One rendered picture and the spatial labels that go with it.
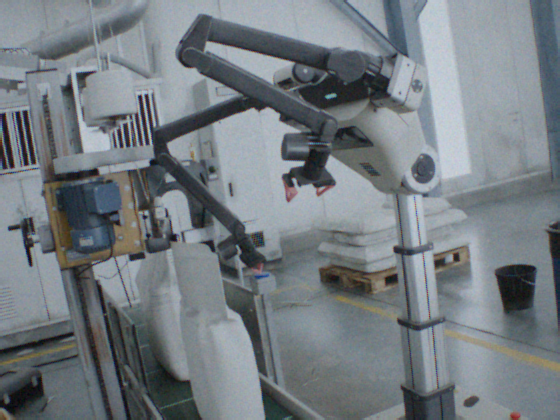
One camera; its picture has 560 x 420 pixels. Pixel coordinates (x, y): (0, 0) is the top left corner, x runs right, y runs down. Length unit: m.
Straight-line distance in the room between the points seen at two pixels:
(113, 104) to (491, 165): 7.68
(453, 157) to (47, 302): 6.00
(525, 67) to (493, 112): 1.15
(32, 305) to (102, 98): 3.19
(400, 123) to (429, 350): 0.78
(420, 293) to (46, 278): 3.58
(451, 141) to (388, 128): 6.88
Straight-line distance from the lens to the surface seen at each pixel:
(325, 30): 7.40
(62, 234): 2.10
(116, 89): 1.94
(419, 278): 1.85
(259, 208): 6.03
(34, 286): 4.87
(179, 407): 2.31
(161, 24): 5.48
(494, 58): 9.38
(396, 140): 1.60
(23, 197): 4.81
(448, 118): 8.45
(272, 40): 1.33
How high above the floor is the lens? 1.34
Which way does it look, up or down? 6 degrees down
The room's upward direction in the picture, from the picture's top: 9 degrees counter-clockwise
